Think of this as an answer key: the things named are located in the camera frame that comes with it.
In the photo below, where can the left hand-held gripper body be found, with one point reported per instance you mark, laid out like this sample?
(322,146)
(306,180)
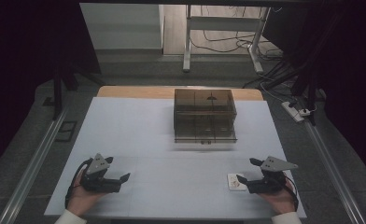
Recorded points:
(94,183)

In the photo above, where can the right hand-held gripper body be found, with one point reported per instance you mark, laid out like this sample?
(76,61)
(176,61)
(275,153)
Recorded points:
(273,164)

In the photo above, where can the small white card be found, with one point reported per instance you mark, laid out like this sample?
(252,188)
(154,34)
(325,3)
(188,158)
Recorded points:
(234,183)

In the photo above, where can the person's left hand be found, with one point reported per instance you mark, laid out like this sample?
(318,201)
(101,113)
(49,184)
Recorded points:
(81,200)

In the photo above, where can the person's right hand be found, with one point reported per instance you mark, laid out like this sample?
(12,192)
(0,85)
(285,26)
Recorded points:
(280,202)

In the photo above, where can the white table cover sheet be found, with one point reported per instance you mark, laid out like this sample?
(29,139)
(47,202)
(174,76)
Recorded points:
(140,130)

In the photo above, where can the person's left white sleeve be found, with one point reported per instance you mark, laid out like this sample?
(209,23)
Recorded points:
(69,218)

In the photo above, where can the person's white sleeve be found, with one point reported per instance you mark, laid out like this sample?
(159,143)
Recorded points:
(69,218)
(286,218)

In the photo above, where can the black floor plate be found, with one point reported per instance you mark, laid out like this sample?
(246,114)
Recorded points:
(66,131)

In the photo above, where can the person's right white sleeve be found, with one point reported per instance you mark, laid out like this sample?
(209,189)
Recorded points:
(286,218)

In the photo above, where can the white power strip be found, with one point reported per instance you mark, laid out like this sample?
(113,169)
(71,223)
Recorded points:
(291,111)

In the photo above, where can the white plug adaptor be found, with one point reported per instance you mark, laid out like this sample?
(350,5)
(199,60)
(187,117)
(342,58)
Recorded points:
(305,112)

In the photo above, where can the brown transparent drawer box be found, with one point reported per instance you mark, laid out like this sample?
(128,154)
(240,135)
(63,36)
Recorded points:
(204,115)

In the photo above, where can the black curtain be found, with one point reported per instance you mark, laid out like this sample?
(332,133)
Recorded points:
(349,77)
(22,62)

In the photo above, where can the aluminium rail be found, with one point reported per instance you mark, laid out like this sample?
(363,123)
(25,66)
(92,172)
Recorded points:
(31,171)
(333,174)

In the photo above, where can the white metal desk frame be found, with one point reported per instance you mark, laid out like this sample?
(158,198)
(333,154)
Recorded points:
(186,46)

